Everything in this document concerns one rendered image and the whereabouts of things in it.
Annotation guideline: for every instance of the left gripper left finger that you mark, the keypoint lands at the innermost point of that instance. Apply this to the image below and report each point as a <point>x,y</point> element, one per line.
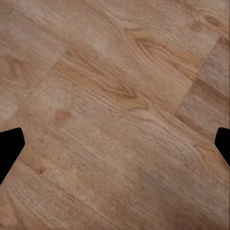
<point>11,144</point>

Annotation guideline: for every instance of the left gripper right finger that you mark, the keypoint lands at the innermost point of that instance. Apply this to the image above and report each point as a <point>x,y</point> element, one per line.
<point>222,142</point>

